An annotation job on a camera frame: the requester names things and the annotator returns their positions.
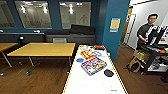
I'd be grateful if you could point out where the brown black backpack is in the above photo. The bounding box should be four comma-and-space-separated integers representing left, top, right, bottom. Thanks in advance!
126, 59, 143, 74

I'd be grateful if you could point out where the black computer monitor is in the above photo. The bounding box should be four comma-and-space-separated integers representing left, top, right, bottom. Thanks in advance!
151, 25, 168, 46

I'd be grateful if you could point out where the red orange flat object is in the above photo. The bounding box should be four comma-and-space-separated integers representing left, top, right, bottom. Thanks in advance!
94, 45, 106, 51

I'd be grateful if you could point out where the wooden air hockey table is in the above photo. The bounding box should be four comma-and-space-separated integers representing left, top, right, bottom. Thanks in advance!
62, 44, 128, 94

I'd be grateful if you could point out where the small orange cart object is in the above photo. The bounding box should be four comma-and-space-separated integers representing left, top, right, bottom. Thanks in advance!
159, 49, 167, 54

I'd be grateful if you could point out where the person in dark top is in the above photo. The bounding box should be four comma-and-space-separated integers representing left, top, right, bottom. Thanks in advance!
136, 13, 159, 51

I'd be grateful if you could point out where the yellow wall notice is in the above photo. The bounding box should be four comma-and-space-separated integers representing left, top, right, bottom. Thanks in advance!
109, 17, 122, 34

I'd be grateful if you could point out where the red yellow board game box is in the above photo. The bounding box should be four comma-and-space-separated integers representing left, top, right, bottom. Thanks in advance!
80, 48, 99, 60

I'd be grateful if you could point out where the white wall outlet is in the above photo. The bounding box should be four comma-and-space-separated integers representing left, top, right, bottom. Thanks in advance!
33, 29, 42, 34

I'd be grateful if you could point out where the dark grey sofa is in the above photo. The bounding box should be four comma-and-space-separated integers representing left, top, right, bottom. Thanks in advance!
44, 24, 98, 45
0, 32, 46, 44

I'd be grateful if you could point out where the long wooden bench table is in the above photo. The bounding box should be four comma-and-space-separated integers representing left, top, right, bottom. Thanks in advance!
6, 42, 77, 76

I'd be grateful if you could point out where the brown wooden door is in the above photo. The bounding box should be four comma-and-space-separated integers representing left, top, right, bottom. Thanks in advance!
120, 8, 132, 43

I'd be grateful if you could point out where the interior glass window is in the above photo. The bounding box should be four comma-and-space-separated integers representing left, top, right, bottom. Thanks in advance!
59, 1, 92, 30
14, 0, 53, 30
0, 1, 18, 29

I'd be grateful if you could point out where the white open door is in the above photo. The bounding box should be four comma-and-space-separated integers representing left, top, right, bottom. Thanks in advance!
124, 14, 138, 49

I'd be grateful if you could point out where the small blue disc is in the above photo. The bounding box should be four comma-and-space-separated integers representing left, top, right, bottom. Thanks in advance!
75, 57, 85, 63

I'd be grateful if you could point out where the black air hockey pusher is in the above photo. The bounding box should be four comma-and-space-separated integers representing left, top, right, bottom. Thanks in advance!
103, 68, 115, 78

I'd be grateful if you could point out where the tan tote bag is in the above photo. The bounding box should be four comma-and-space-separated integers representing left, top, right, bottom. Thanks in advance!
133, 49, 149, 62

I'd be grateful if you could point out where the wooden rectangular table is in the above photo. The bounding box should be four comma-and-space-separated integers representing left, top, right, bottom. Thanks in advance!
0, 42, 19, 69

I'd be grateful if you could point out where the black sofa back cushion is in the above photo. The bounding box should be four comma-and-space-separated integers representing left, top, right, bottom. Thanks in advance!
69, 24, 96, 35

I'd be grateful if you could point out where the blue plastic ring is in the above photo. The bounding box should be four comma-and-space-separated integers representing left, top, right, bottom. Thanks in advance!
93, 50, 103, 57

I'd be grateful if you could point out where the purple board game box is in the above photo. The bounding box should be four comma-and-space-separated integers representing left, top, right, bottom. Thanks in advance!
80, 57, 108, 76

